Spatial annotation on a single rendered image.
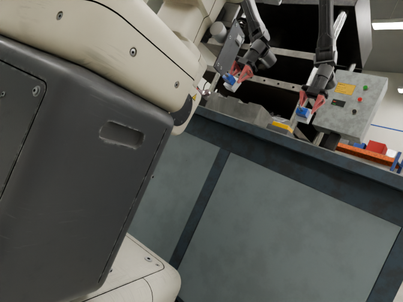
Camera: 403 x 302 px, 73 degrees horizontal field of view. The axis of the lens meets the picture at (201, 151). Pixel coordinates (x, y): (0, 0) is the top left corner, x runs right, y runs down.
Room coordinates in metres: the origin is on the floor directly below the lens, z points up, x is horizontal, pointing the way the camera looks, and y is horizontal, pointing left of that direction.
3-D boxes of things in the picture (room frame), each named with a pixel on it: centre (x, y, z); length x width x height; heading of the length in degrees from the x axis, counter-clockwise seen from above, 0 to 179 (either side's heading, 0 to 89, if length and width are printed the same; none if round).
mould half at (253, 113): (1.36, -0.18, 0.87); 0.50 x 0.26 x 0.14; 144
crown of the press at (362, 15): (2.42, -0.21, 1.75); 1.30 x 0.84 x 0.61; 54
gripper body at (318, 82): (1.12, -0.32, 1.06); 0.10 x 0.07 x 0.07; 56
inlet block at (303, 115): (1.09, -0.30, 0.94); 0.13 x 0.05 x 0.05; 146
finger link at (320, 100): (1.11, -0.33, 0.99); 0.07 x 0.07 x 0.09; 56
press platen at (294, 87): (2.46, -0.24, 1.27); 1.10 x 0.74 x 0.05; 54
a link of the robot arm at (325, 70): (1.13, -0.33, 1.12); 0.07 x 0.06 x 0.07; 138
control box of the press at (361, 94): (1.80, -0.76, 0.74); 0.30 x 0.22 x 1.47; 54
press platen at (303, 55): (2.47, -0.24, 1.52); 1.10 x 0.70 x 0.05; 54
